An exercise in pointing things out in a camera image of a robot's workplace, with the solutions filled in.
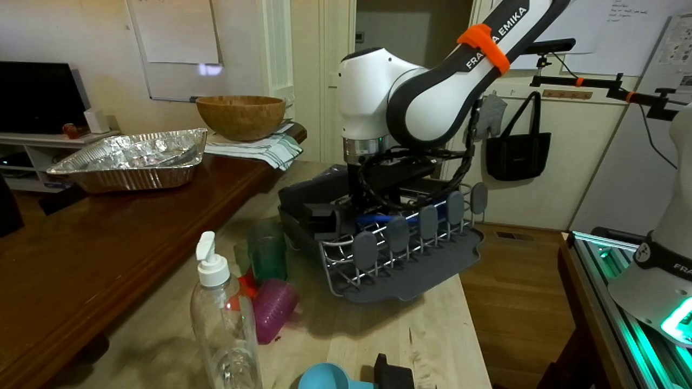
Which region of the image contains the grey wire dish rack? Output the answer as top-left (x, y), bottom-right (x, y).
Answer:
top-left (279, 167), bottom-right (485, 302)

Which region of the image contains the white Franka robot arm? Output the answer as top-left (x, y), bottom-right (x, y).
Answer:
top-left (339, 0), bottom-right (692, 345)

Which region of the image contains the green striped dish towel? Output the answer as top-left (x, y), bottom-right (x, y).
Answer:
top-left (206, 120), bottom-right (304, 170)

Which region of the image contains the blue plastic ladle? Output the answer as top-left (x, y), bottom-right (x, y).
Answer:
top-left (355, 214), bottom-right (419, 228)

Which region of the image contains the green plastic cup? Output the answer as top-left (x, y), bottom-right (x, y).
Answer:
top-left (249, 221), bottom-right (288, 280)

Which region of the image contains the purple plastic cup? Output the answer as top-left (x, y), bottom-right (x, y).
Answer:
top-left (254, 279), bottom-right (299, 343)

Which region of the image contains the wooden bowl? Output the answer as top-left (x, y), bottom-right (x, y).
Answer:
top-left (196, 94), bottom-right (286, 143)

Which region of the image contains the grey oven mitt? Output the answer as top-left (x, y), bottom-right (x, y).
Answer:
top-left (476, 93), bottom-right (507, 141)

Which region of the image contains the black tote bag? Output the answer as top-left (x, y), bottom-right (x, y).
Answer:
top-left (488, 93), bottom-right (551, 181)

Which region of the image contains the light blue plastic cup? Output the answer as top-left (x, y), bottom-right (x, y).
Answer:
top-left (299, 363), bottom-right (374, 389)

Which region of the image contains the black small object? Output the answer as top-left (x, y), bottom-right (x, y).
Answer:
top-left (374, 354), bottom-right (415, 389)

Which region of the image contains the aluminium foil tray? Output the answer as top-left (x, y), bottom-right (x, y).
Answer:
top-left (48, 128), bottom-right (208, 194)

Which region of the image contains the clear plastic squeeze bottle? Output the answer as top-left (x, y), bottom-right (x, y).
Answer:
top-left (191, 230), bottom-right (263, 389)

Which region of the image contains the whiteboard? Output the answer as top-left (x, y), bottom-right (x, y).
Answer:
top-left (541, 0), bottom-right (692, 75)

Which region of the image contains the black monitor screen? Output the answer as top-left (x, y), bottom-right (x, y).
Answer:
top-left (0, 60), bottom-right (86, 134)

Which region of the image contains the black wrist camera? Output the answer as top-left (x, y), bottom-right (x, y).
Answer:
top-left (360, 155), bottom-right (456, 197)

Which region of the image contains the orange handled utensil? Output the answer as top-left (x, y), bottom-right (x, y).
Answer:
top-left (238, 270), bottom-right (259, 301)

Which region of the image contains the black stereo camera on stand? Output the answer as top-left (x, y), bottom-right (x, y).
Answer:
top-left (521, 39), bottom-right (575, 68)

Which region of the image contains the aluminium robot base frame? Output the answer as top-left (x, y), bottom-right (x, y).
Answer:
top-left (567, 230), bottom-right (692, 389)

